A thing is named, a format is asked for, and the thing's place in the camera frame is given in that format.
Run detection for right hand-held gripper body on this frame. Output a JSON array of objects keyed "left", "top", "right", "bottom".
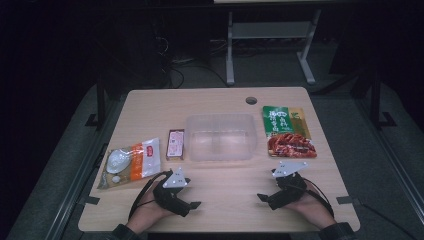
[{"left": 267, "top": 160, "right": 310, "bottom": 211}]

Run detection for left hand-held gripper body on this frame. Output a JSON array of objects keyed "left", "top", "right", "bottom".
[{"left": 153, "top": 167, "right": 192, "bottom": 218}]

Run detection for small pink yellow box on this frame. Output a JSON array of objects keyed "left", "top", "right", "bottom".
[{"left": 165, "top": 128, "right": 186, "bottom": 161}]

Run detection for orange white food packet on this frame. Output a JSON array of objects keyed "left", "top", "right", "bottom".
[{"left": 97, "top": 137, "right": 162, "bottom": 190}]

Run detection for clear plastic container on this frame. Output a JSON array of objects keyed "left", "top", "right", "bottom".
[{"left": 184, "top": 113, "right": 258, "bottom": 163}]

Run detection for green red seasoning packet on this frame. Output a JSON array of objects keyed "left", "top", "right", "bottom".
[{"left": 261, "top": 105, "right": 318, "bottom": 159}]

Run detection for person's right hand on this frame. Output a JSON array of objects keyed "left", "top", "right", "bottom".
[{"left": 286, "top": 189, "right": 336, "bottom": 231}]

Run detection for person's left hand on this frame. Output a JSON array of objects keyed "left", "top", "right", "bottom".
[{"left": 126, "top": 185, "right": 171, "bottom": 235}]

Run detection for black tape strip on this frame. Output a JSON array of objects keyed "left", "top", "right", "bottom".
[
  {"left": 79, "top": 195, "right": 101, "bottom": 206},
  {"left": 335, "top": 195, "right": 362, "bottom": 206}
]

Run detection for black metal stand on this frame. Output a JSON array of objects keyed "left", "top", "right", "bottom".
[
  {"left": 361, "top": 70, "right": 398, "bottom": 131},
  {"left": 84, "top": 75, "right": 108, "bottom": 131}
]

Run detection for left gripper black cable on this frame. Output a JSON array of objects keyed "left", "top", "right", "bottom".
[{"left": 128, "top": 170, "right": 172, "bottom": 221}]

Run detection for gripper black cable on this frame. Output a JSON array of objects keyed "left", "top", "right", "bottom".
[
  {"left": 128, "top": 170, "right": 172, "bottom": 221},
  {"left": 301, "top": 177, "right": 335, "bottom": 218}
]

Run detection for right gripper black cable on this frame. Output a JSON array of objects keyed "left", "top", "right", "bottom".
[{"left": 301, "top": 177, "right": 335, "bottom": 218}]

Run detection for thin black floor cable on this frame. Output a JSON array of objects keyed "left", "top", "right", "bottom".
[{"left": 360, "top": 202, "right": 419, "bottom": 240}]

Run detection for black floor cables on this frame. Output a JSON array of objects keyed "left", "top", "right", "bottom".
[{"left": 154, "top": 33, "right": 231, "bottom": 90}]

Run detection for grey metal desk frame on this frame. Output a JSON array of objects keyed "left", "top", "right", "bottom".
[{"left": 225, "top": 9, "right": 323, "bottom": 86}]

